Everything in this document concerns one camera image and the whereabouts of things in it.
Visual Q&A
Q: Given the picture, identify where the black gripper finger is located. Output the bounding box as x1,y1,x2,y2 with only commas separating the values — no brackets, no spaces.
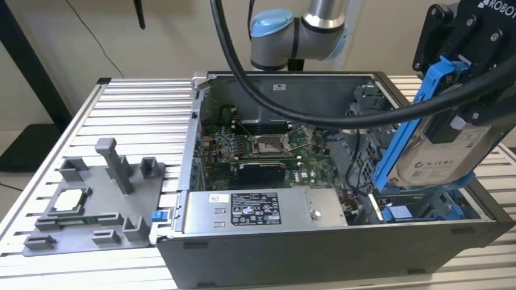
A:
429,13,516,143
411,4,458,74

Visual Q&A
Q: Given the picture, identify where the silver CPU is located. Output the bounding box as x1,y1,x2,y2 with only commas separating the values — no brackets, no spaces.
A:
50,189,90,214

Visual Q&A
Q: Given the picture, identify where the blue disk bay clip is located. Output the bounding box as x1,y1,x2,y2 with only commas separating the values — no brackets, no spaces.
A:
383,206,414,223

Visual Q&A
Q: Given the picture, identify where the thick black cable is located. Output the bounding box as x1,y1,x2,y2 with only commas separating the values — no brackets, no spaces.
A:
209,0,516,132

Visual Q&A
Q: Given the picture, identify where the black open PC case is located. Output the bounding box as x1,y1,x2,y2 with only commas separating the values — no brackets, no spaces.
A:
157,71,516,289

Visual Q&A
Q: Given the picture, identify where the thin black wire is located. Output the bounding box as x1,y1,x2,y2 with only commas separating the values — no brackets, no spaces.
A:
349,129,377,198

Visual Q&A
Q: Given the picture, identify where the grey perforated drive cage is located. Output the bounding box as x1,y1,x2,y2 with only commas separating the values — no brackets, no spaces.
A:
326,101,405,194

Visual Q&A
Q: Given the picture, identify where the CPU socket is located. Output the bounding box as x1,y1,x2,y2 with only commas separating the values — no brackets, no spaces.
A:
253,135,291,154

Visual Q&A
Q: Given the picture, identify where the black graphics card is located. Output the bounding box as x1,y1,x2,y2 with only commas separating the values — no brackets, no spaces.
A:
237,162,287,184

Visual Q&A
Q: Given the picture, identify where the hard disk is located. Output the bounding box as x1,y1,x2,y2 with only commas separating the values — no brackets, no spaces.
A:
373,55,499,196

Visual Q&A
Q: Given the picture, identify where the green motherboard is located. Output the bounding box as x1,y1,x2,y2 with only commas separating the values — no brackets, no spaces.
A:
198,120,345,194

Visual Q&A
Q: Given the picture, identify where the black hanging antenna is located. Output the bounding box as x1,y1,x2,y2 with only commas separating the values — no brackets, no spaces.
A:
133,0,147,30

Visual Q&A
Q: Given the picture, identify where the grey parts rack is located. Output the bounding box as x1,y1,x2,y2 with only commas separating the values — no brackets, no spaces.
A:
23,137,167,257

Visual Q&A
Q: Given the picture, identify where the silver power supply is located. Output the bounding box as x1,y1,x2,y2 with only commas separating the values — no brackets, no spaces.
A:
183,188,350,236

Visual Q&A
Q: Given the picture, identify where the green RAM stick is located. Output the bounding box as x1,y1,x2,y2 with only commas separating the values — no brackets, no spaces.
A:
57,216,103,226

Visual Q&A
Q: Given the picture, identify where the grey disk bay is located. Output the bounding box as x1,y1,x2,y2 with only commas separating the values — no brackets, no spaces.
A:
369,193,483,225

